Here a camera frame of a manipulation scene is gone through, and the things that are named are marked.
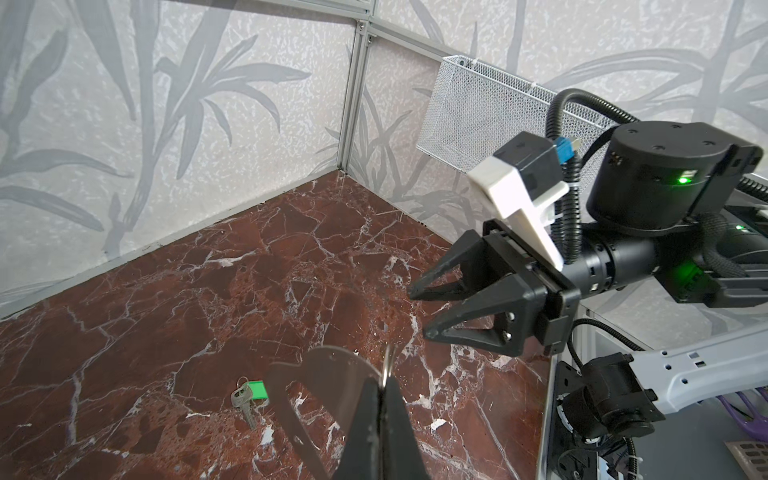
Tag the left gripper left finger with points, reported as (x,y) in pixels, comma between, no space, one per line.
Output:
(361,455)

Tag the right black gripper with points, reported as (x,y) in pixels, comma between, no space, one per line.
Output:
(526,297)

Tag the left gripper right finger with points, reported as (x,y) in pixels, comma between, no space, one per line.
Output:
(400,456)

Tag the grey metal carabiner plate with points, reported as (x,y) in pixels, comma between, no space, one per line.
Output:
(335,377)

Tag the key with green tag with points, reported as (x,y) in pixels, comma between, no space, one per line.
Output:
(247,392)

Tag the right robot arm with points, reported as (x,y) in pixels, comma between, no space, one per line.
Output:
(659,208)

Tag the purple plastic tool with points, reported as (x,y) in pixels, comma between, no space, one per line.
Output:
(749,418)

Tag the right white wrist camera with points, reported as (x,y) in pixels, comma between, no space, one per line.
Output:
(521,182)

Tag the white wire mesh basket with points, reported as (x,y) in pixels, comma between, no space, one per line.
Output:
(475,108)

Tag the aluminium frame corner post right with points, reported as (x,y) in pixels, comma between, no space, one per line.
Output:
(355,86)

